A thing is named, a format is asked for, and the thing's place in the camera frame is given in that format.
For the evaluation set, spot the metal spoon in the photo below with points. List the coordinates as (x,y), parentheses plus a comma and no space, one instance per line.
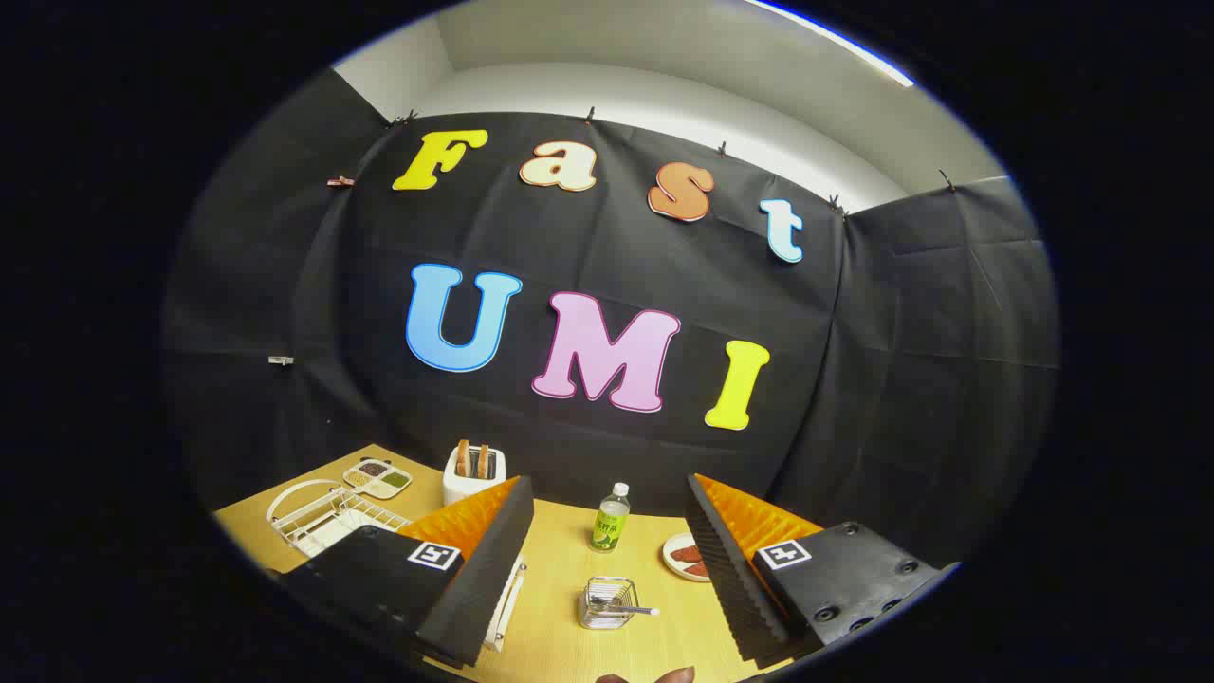
(626,609)

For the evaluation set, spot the divided white snack tray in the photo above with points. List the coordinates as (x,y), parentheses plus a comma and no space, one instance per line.
(377,479)

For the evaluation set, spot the cream dish with meat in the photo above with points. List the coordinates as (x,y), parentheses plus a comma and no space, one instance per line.
(671,560)

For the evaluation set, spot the white toaster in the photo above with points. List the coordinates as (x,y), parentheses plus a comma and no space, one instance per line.
(467,489)

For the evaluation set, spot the green label drink bottle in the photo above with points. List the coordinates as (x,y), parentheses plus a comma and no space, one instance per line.
(610,526)

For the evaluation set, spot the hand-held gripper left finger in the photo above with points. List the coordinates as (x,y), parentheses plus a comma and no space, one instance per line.
(488,569)

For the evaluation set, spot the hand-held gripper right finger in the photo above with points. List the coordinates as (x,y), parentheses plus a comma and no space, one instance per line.
(730,579)

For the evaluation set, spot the toast bread slice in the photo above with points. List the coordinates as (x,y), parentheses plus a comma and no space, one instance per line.
(483,461)
(462,459)

